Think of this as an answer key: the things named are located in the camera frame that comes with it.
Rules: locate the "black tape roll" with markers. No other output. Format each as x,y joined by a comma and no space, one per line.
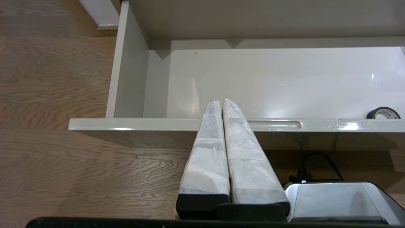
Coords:
375,113

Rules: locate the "white cabinet drawer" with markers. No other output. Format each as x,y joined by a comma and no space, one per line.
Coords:
269,79

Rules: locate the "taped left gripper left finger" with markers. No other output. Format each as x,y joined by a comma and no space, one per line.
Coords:
205,164

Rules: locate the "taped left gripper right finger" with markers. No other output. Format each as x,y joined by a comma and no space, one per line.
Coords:
250,171

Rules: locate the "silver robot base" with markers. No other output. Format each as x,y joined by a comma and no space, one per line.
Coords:
335,202

